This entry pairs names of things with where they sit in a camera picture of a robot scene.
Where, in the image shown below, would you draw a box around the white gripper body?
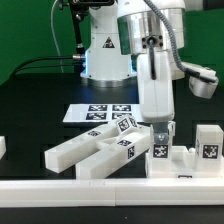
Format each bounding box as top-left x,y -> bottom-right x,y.
137,51 -> 174,123

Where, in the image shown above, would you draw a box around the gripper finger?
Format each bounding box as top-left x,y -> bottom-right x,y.
152,122 -> 171,145

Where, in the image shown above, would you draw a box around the white tagged block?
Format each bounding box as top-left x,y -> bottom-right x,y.
116,115 -> 138,133

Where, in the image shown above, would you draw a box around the white chair seat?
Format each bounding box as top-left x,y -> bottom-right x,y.
145,146 -> 224,178

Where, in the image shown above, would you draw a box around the white long front beam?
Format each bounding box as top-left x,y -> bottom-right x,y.
76,144 -> 150,180

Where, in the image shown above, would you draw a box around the white long beam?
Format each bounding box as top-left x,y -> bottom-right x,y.
76,144 -> 150,180
44,123 -> 119,173

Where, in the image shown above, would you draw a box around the white long back beam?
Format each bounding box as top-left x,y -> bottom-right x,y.
44,123 -> 119,173

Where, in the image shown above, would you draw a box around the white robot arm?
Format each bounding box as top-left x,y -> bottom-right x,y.
83,0 -> 218,144

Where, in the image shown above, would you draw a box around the white small tagged cube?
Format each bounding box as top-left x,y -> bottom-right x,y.
168,121 -> 176,137

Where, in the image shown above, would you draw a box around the white L-shaped fence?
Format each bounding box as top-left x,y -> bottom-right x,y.
0,178 -> 224,208

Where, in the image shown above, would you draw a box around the white marker tag board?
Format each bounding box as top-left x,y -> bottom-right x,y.
63,104 -> 146,123

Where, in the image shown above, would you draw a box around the white block at left edge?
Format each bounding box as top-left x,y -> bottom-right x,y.
0,136 -> 6,159

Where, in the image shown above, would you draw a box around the black cables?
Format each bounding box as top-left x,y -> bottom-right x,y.
9,54 -> 86,79

